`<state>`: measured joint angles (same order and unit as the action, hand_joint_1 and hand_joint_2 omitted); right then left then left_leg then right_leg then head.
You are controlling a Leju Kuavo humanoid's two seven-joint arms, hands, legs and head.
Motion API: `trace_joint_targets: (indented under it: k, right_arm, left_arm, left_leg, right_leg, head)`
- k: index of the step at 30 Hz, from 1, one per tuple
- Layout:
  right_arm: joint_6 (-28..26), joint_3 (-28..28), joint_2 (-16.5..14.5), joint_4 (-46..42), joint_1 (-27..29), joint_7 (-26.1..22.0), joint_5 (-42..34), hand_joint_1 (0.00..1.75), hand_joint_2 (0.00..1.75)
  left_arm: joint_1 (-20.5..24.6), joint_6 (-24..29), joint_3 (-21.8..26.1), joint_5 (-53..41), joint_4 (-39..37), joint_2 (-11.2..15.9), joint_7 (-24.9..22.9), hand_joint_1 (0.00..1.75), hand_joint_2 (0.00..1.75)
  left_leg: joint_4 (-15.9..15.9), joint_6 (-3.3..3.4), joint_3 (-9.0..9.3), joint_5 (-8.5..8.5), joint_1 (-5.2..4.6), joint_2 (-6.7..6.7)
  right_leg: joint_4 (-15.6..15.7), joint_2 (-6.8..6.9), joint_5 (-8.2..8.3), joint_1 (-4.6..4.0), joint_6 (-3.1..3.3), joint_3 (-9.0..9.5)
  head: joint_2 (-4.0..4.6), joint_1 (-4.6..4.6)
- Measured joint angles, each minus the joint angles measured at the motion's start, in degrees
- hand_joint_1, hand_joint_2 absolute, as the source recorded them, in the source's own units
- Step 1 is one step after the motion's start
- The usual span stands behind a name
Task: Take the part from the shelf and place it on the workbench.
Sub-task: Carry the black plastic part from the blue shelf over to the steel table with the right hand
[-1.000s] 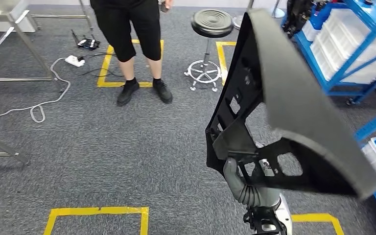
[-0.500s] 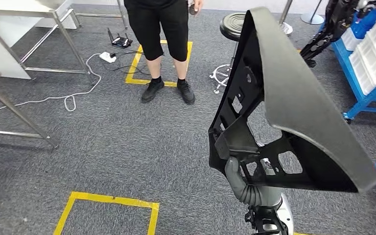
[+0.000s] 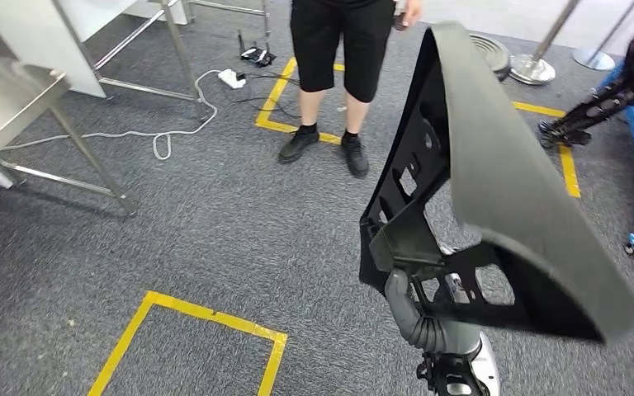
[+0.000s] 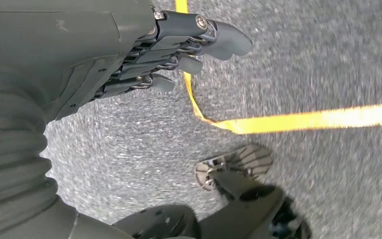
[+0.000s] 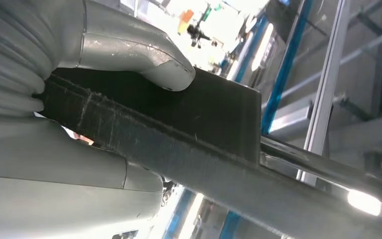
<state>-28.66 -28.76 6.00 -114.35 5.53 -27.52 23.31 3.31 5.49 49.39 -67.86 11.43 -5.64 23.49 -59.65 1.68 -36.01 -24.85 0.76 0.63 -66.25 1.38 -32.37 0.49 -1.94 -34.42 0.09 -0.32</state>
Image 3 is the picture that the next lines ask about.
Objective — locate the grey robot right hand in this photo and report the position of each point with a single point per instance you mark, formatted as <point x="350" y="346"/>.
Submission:
<point x="464" y="336"/>

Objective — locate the person's hand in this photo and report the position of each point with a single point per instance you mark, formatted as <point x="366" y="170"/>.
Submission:
<point x="411" y="12"/>

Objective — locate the black plastic car part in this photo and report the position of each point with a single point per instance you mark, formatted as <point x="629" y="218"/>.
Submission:
<point x="514" y="191"/>

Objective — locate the stainless steel workbench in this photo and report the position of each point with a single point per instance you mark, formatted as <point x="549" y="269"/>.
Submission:
<point x="0" y="98"/>

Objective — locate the person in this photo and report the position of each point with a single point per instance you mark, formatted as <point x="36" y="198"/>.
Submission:
<point x="322" y="49"/>

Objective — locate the silver barrier stanchion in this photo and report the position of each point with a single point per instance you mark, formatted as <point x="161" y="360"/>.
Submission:
<point x="593" y="59"/>
<point x="533" y="70"/>

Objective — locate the black router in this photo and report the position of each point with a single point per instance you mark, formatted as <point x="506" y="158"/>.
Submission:
<point x="257" y="54"/>

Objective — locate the yellow floor tape outline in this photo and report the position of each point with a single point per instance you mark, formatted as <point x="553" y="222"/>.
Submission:
<point x="272" y="98"/>
<point x="570" y="175"/>
<point x="213" y="317"/>

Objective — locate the white power strip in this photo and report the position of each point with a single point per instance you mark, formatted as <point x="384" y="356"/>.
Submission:
<point x="232" y="79"/>

